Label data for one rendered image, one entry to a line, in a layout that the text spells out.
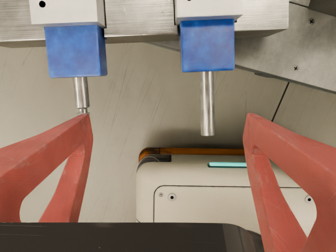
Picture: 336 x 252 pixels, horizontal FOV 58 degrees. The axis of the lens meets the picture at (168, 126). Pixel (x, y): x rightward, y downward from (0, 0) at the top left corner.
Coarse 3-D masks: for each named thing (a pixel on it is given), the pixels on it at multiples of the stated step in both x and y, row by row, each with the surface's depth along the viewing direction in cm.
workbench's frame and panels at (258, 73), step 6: (144, 42) 100; (150, 42) 33; (168, 48) 99; (174, 48) 32; (240, 66) 33; (258, 72) 34; (264, 72) 32; (282, 78) 34; (300, 84) 102; (306, 84) 33; (324, 90) 35; (330, 90) 33
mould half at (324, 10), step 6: (312, 0) 29; (318, 0) 28; (324, 0) 27; (330, 0) 26; (312, 6) 29; (318, 6) 29; (324, 6) 28; (330, 6) 28; (324, 12) 30; (330, 12) 29
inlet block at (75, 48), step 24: (48, 0) 22; (72, 0) 22; (96, 0) 22; (48, 24) 23; (72, 24) 23; (96, 24) 24; (48, 48) 24; (72, 48) 24; (96, 48) 24; (72, 72) 24; (96, 72) 24
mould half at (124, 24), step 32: (0, 0) 25; (128, 0) 25; (160, 0) 25; (256, 0) 25; (288, 0) 25; (0, 32) 25; (32, 32) 25; (128, 32) 25; (160, 32) 25; (256, 32) 27
